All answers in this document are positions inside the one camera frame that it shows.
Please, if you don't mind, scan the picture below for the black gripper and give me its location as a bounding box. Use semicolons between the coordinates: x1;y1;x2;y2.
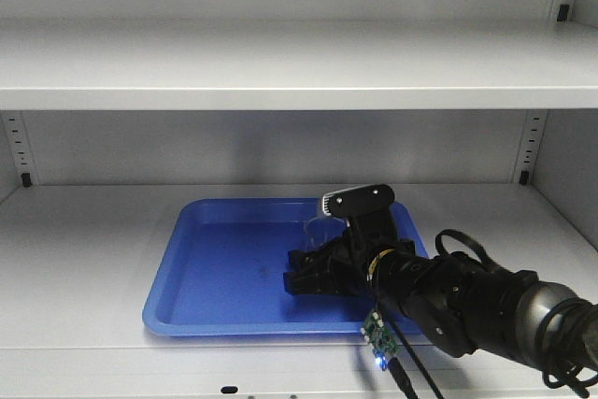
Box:
283;229;416;297

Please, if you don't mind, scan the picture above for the clear glass beaker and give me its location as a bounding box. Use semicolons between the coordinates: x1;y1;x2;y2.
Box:
303;216;347;252

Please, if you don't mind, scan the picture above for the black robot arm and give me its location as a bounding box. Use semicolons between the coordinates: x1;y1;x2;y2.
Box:
283;226;597;398

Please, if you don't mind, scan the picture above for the blue plastic tray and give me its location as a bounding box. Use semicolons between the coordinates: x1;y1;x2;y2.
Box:
141;197;430;338

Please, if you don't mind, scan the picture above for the green circuit board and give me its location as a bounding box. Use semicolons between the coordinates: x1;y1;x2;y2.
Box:
360;308;400;371

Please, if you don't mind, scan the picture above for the grey metal shelf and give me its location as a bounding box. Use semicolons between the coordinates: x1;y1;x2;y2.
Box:
1;0;597;398

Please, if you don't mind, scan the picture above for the wrist camera with grey mount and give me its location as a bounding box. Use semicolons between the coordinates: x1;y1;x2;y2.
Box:
320;184;398;242

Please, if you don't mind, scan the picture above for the black cable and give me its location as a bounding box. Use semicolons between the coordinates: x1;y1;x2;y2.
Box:
373;295;445;399

